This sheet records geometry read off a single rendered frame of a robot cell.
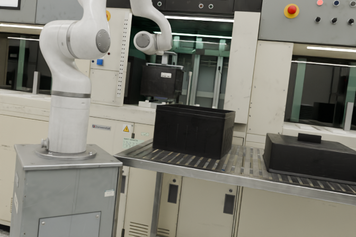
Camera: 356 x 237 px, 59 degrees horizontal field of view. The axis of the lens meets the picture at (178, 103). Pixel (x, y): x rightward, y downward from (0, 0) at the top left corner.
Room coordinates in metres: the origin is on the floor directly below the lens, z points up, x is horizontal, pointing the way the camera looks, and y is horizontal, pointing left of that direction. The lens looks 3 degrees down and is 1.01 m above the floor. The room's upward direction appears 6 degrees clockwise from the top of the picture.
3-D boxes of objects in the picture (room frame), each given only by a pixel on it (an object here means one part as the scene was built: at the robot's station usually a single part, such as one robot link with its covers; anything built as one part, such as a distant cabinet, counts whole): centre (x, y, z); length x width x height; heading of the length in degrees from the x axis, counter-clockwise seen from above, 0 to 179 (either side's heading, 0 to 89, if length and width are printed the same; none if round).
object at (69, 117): (1.01, 0.34, 0.85); 0.19 x 0.19 x 0.18
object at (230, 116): (1.32, -0.09, 0.85); 0.28 x 0.28 x 0.17; 72
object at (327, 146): (1.16, -0.50, 0.83); 0.29 x 0.29 x 0.13; 79
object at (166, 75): (1.97, 0.11, 1.06); 0.24 x 0.20 x 0.32; 77
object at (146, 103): (1.97, 0.11, 0.89); 0.22 x 0.21 x 0.04; 167
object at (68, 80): (1.02, 0.37, 1.07); 0.19 x 0.12 x 0.24; 67
